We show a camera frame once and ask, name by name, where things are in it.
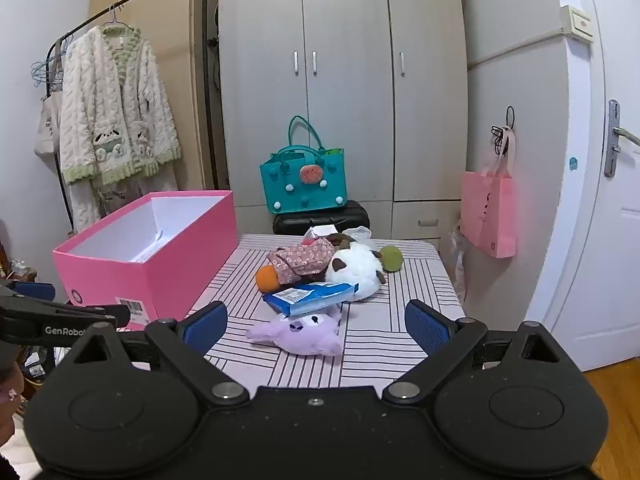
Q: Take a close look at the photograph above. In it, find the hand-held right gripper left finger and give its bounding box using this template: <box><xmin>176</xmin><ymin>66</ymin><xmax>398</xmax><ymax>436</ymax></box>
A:
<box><xmin>52</xmin><ymin>300</ymin><xmax>250</xmax><ymax>405</ymax></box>

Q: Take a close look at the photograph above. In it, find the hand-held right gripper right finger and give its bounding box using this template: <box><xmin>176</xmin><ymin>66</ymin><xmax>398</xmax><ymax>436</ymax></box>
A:
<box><xmin>382</xmin><ymin>300</ymin><xmax>581</xmax><ymax>405</ymax></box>

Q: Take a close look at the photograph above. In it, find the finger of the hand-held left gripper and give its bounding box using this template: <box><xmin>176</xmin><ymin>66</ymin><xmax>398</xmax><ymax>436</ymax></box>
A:
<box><xmin>0</xmin><ymin>280</ymin><xmax>57</xmax><ymax>304</ymax></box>

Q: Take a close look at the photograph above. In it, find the pink cardboard box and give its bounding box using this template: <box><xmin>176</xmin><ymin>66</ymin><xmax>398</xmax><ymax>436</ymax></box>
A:
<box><xmin>52</xmin><ymin>190</ymin><xmax>239</xmax><ymax>332</ymax></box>

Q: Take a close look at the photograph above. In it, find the orange plush ball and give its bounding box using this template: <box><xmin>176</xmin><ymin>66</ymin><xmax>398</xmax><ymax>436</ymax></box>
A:
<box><xmin>255</xmin><ymin>266</ymin><xmax>281</xmax><ymax>293</ymax></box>

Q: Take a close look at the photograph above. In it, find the white brown plush toy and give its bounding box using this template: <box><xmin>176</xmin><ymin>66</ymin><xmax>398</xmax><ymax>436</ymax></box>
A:
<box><xmin>325</xmin><ymin>232</ymin><xmax>387</xmax><ymax>302</ymax></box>

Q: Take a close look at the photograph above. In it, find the purple plush toy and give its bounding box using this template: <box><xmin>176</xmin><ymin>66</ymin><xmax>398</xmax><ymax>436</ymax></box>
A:
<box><xmin>245</xmin><ymin>307</ymin><xmax>346</xmax><ymax>357</ymax></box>

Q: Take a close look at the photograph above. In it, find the blue tissue packet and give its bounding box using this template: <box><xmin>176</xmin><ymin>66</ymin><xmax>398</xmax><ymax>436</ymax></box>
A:
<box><xmin>262</xmin><ymin>281</ymin><xmax>361</xmax><ymax>317</ymax></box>

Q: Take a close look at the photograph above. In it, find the pink floral cloth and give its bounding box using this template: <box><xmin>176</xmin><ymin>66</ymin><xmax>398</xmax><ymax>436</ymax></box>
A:
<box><xmin>266</xmin><ymin>237</ymin><xmax>335</xmax><ymax>283</ymax></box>

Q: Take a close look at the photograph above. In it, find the striped pink tablecloth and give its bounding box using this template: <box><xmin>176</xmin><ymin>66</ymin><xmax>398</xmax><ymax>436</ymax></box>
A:
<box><xmin>185</xmin><ymin>232</ymin><xmax>466</xmax><ymax>388</ymax></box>

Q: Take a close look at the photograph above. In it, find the white plastic bag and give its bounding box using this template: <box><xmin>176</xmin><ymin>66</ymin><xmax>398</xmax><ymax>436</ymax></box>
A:
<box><xmin>450</xmin><ymin>225</ymin><xmax>468</xmax><ymax>303</ymax></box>

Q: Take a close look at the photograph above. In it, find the green plush ball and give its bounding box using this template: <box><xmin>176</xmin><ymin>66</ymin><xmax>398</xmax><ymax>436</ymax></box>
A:
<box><xmin>381</xmin><ymin>245</ymin><xmax>404</xmax><ymax>273</ymax></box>

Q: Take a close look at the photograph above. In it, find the white paper sheet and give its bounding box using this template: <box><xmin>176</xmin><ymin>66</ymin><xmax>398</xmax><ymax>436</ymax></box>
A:
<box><xmin>129</xmin><ymin>230</ymin><xmax>166</xmax><ymax>263</ymax></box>

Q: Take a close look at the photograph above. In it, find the pink paper bag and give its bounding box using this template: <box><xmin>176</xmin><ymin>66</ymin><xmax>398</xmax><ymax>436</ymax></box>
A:
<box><xmin>460</xmin><ymin>125</ymin><xmax>518</xmax><ymax>259</ymax></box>

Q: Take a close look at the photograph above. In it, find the black suitcase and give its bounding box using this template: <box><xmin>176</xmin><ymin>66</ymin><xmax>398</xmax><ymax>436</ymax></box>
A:
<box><xmin>272</xmin><ymin>200</ymin><xmax>371</xmax><ymax>236</ymax></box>

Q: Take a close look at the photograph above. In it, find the white tote bag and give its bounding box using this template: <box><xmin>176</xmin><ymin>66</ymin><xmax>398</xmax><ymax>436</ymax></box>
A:
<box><xmin>34</xmin><ymin>92</ymin><xmax>63</xmax><ymax>158</ymax></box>

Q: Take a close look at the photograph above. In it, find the teal felt handbag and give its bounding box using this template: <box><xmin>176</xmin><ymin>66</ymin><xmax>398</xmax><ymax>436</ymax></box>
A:
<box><xmin>259</xmin><ymin>115</ymin><xmax>347</xmax><ymax>212</ymax></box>

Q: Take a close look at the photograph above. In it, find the white green fleece robe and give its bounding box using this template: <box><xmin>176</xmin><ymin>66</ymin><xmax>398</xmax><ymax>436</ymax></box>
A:
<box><xmin>59</xmin><ymin>22</ymin><xmax>182</xmax><ymax>233</ymax></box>

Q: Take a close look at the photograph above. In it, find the white door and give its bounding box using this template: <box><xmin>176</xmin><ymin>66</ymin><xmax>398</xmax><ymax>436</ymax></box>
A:
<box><xmin>520</xmin><ymin>0</ymin><xmax>640</xmax><ymax>373</ymax></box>

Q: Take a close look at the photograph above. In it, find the beige tall cabinet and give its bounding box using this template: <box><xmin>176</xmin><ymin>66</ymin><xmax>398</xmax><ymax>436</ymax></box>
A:
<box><xmin>90</xmin><ymin>0</ymin><xmax>226</xmax><ymax>193</ymax></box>

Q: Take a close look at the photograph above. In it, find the grey wardrobe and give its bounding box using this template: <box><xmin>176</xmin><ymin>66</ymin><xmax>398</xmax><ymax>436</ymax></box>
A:
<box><xmin>217</xmin><ymin>0</ymin><xmax>468</xmax><ymax>253</ymax></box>

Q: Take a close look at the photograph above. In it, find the black clothes rack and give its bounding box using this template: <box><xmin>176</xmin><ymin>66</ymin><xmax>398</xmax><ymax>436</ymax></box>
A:
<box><xmin>45</xmin><ymin>0</ymin><xmax>228</xmax><ymax>233</ymax></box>

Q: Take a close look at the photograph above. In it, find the bunch of wire hangers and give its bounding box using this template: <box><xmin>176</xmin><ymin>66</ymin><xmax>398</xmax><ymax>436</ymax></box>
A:
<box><xmin>30</xmin><ymin>37</ymin><xmax>68</xmax><ymax>88</ymax></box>

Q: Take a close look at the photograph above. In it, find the metal door handle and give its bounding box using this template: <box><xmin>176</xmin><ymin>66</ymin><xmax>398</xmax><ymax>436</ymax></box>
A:
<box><xmin>604</xmin><ymin>100</ymin><xmax>640</xmax><ymax>178</ymax></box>

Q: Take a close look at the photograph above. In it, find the beige wall box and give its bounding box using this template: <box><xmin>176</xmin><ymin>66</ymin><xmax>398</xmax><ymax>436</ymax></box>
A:
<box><xmin>559</xmin><ymin>5</ymin><xmax>596</xmax><ymax>43</ymax></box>

